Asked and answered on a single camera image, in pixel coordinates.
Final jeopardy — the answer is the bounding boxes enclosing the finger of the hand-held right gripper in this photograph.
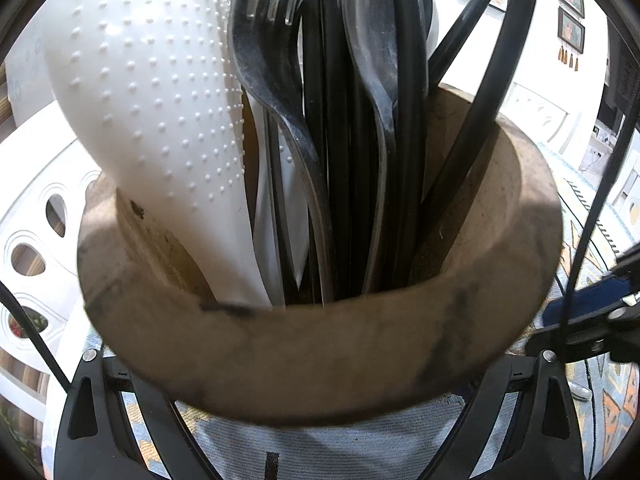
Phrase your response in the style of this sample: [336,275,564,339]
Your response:
[525,279,640,362]
[614,244,640,282]

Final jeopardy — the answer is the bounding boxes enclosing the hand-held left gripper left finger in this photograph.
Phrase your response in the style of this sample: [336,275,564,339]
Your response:
[52,349,212,480]

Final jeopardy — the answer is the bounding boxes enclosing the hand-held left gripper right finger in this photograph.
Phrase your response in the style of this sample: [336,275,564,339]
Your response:
[435,350,587,480]

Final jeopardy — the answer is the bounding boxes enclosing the gold-banded black chopstick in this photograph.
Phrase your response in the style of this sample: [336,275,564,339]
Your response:
[560,107,640,333]

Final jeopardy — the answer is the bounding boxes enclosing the bamboo utensil holder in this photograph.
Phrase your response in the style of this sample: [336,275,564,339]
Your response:
[76,85,563,428]

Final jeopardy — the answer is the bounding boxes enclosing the white dotted rice paddle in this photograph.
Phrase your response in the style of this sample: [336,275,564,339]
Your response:
[42,0,281,308]
[247,0,442,288]

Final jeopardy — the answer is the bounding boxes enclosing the bunch of black chopsticks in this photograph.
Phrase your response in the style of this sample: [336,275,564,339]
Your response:
[265,0,544,306]

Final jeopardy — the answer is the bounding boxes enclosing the metal spoon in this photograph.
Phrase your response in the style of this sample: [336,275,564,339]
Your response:
[341,0,401,296]

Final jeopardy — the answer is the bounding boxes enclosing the metal fork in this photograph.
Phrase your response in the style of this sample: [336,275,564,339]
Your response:
[227,0,336,306]

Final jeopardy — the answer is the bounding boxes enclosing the blue patterned table runner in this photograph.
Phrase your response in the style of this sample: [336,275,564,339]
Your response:
[117,142,640,480]

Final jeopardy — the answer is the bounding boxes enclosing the plant with red berries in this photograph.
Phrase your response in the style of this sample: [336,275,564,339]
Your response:
[7,310,48,341]

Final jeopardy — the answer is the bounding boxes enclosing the white carved chair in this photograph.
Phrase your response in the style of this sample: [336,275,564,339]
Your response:
[500,82,573,157]
[0,105,123,366]

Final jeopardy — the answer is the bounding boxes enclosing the small framed picture with tassels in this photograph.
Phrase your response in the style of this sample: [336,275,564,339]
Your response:
[556,7,586,72]

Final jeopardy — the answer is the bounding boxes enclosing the thin black cable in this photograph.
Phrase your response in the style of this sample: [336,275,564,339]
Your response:
[0,280,71,396]

